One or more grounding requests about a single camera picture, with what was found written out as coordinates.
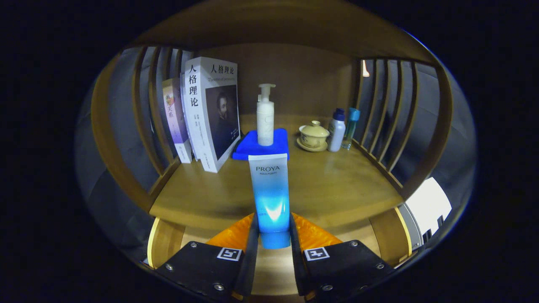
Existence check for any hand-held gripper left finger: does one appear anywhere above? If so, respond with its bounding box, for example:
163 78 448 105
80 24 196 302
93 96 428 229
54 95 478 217
154 213 259 301

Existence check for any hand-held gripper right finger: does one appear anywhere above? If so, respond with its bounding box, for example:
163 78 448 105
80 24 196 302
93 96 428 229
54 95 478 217
289 213 396 301

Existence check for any blue cleanser tube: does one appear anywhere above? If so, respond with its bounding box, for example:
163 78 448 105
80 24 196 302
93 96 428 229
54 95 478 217
248 153 292 250

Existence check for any wooden countertop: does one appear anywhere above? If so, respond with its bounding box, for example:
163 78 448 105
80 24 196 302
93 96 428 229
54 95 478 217
149 114 405 230

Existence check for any grey metal filing cabinet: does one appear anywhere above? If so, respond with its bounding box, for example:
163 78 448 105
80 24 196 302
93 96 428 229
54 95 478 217
398 177 453 251

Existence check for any brown wooden cabinet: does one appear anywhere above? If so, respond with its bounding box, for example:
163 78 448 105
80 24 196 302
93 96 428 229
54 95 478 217
91 0 454 215

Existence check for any blue folded cloth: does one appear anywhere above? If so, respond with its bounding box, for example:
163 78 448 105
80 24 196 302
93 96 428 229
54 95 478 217
232 128 290 161

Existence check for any beige saucer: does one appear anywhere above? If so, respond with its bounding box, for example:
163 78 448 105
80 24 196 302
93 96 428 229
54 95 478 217
296 137 328 152

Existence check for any beige lidded teacup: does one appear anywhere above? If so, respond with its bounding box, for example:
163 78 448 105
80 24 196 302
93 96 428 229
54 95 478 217
299 121 330 148

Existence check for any white bottle dark blue cap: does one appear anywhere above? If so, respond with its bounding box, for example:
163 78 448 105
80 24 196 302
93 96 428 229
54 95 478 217
327 108 346 152

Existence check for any white pump bottle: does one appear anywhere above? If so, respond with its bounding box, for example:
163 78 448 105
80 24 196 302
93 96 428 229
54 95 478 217
256 83 277 146

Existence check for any thin white book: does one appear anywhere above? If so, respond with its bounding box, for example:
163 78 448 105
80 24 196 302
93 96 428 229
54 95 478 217
179 72 197 161

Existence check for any thick white portrait book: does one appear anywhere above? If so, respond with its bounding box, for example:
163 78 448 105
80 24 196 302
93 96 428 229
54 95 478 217
184 57 241 173

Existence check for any teal clear bottle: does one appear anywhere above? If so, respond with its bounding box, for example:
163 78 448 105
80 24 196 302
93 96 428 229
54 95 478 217
342 107 361 150

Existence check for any purple book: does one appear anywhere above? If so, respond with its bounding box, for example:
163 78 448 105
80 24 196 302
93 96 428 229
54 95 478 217
162 77 192 164

